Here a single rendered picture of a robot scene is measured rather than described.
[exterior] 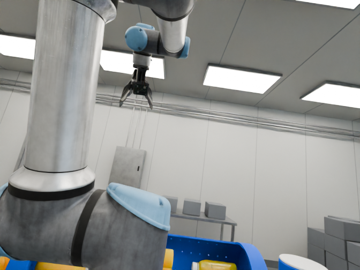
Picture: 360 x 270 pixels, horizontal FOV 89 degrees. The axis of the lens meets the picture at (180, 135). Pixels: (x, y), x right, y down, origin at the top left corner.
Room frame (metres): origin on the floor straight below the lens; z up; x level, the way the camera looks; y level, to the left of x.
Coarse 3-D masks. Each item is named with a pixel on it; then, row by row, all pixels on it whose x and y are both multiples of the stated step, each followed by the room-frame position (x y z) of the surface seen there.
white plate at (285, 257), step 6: (282, 258) 1.40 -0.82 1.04; (288, 258) 1.42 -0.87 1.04; (294, 258) 1.43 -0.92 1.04; (300, 258) 1.45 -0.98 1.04; (288, 264) 1.32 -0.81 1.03; (294, 264) 1.32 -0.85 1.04; (300, 264) 1.34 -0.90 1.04; (306, 264) 1.35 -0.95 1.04; (312, 264) 1.37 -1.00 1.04; (318, 264) 1.39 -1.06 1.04
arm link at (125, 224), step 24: (96, 192) 0.32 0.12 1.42; (120, 192) 0.30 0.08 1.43; (144, 192) 0.32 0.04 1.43; (96, 216) 0.29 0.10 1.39; (120, 216) 0.29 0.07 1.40; (144, 216) 0.29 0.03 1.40; (168, 216) 0.33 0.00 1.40; (96, 240) 0.29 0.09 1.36; (120, 240) 0.29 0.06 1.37; (144, 240) 0.29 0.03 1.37; (72, 264) 0.31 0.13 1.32; (96, 264) 0.30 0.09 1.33; (120, 264) 0.29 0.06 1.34; (144, 264) 0.30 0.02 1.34
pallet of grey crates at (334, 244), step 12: (324, 216) 3.29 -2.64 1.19; (336, 216) 3.66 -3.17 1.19; (312, 228) 3.61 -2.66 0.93; (336, 228) 3.05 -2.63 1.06; (348, 228) 2.92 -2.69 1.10; (312, 240) 3.57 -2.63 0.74; (324, 240) 3.32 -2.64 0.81; (336, 240) 3.06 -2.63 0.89; (348, 240) 2.92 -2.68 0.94; (312, 252) 3.58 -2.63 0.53; (324, 252) 3.32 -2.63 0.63; (336, 252) 3.07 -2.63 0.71; (348, 252) 2.88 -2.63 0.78; (324, 264) 3.32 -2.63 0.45; (336, 264) 3.09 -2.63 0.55; (348, 264) 2.89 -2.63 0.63
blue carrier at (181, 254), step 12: (168, 240) 0.94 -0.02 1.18; (180, 240) 0.93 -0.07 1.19; (192, 240) 0.92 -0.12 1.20; (204, 240) 0.90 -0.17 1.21; (216, 240) 0.91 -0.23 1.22; (180, 252) 0.97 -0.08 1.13; (192, 252) 0.97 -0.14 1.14; (204, 252) 0.97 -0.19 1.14; (216, 252) 0.97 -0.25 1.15; (228, 252) 0.97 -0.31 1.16; (240, 252) 0.97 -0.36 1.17; (252, 252) 0.80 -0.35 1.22; (12, 264) 0.67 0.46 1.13; (24, 264) 0.68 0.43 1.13; (180, 264) 0.98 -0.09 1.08; (240, 264) 0.97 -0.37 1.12; (252, 264) 0.76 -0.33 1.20; (264, 264) 0.77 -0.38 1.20
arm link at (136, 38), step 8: (128, 32) 0.51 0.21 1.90; (136, 32) 0.51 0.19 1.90; (144, 32) 0.52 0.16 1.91; (152, 32) 0.53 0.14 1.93; (128, 40) 0.53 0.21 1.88; (136, 40) 0.53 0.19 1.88; (144, 40) 0.53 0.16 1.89; (152, 40) 0.54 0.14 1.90; (136, 48) 0.54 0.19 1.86; (144, 48) 0.55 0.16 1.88; (152, 48) 0.56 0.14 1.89
